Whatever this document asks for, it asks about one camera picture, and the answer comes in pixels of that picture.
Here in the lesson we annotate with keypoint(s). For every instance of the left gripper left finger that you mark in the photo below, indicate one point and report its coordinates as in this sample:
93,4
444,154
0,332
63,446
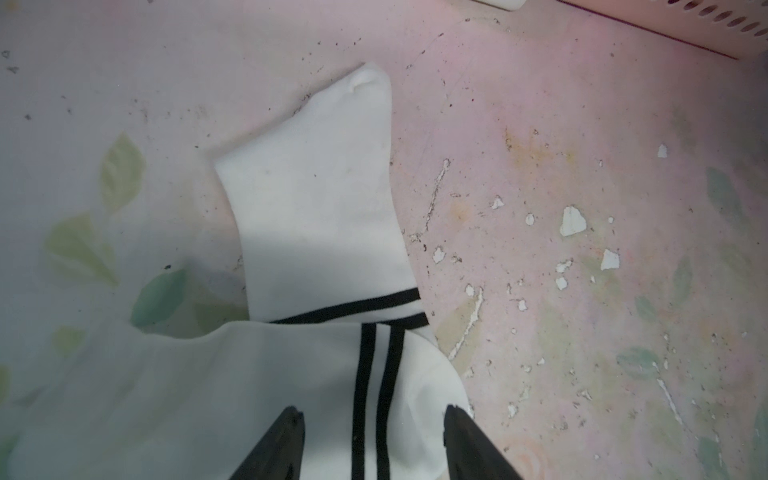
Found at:
278,454

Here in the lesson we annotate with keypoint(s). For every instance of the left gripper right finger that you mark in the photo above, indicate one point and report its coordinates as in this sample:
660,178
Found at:
470,453

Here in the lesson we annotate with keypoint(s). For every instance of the pink plastic basket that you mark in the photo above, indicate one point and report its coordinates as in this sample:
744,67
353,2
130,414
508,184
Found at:
735,28

